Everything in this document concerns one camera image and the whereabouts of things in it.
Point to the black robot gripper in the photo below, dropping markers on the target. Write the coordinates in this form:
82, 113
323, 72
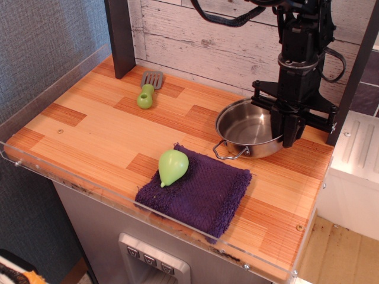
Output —
295, 98

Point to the stainless steel pot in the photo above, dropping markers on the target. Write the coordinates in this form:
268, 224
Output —
245, 131

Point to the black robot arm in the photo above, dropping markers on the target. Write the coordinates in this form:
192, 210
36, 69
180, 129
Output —
305, 31

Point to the purple folded cloth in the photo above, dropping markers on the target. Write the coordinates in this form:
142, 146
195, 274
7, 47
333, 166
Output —
205, 198

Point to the white toy sink unit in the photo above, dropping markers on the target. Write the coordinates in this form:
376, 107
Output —
349, 194

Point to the green plastic pear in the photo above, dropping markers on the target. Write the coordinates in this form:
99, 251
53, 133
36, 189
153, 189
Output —
173, 164

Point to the silver dispenser button panel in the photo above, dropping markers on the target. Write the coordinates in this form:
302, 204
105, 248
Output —
145, 263

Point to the grey toy fridge cabinet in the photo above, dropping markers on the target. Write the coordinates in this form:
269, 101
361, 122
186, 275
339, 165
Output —
98, 227

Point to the clear acrylic table guard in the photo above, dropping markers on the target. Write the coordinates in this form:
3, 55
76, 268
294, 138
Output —
100, 147

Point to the orange black object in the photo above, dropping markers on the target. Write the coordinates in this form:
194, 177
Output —
16, 270

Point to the dark right shelf post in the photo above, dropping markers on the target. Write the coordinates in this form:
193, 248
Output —
356, 73

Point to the dark shelf post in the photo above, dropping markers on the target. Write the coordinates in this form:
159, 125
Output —
121, 38
356, 73

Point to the green handled grey spatula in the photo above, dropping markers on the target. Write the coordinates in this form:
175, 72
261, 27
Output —
151, 81

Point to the dark left shelf post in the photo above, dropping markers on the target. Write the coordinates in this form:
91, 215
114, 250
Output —
121, 38

